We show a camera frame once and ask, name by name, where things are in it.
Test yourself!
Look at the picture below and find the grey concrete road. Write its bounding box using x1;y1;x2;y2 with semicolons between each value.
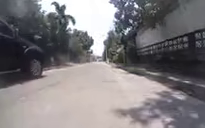
0;61;205;128

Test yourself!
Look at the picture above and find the row of trees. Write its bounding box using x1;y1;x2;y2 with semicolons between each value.
102;0;181;65
0;0;95;66

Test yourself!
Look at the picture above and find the grey kerb strip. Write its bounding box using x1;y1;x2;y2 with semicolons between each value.
110;62;205;104

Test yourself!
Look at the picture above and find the dark car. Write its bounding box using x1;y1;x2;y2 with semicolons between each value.
0;11;46;79

